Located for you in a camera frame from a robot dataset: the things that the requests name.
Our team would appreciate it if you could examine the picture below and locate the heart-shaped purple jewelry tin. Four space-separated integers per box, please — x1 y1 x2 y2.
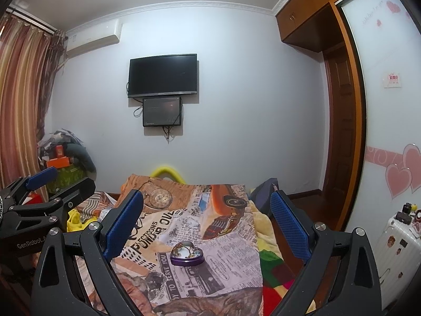
170 241 205 267

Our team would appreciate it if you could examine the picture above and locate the clutter pile by curtain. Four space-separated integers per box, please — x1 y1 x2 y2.
38 129 96 195

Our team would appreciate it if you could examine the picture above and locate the yellow cloth on bed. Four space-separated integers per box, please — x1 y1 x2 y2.
66 209 96 233

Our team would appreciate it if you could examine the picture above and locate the white sticker suitcase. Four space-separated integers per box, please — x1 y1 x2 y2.
374 218 420 310

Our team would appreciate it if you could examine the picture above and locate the colourful patchwork blanket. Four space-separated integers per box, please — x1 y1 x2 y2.
249 200 295 316

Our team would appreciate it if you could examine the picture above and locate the yellow foam object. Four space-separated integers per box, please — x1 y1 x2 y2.
150 166 186 184

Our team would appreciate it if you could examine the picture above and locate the newspaper print blanket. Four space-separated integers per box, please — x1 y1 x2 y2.
111 175 263 315

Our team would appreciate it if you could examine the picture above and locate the striped red curtain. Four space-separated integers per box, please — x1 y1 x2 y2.
1 13 65 187

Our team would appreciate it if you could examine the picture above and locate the dark blue bag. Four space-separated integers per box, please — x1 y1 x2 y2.
249 178 279 217

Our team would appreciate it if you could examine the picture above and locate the white air conditioner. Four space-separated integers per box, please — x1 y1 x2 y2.
66 19 122 58

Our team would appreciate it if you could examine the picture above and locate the brown wooden door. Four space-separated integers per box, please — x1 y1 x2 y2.
324 46 355 205

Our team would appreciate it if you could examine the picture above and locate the white sliding wardrobe door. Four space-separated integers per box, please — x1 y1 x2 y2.
338 0 420 243

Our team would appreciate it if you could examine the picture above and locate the wooden overhead cabinet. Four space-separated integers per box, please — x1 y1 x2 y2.
276 0 343 53

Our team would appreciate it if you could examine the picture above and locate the small black wall monitor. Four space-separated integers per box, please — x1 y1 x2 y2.
143 97 182 127

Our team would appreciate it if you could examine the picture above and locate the wall-mounted black television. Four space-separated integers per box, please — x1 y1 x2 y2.
127 53 198 98

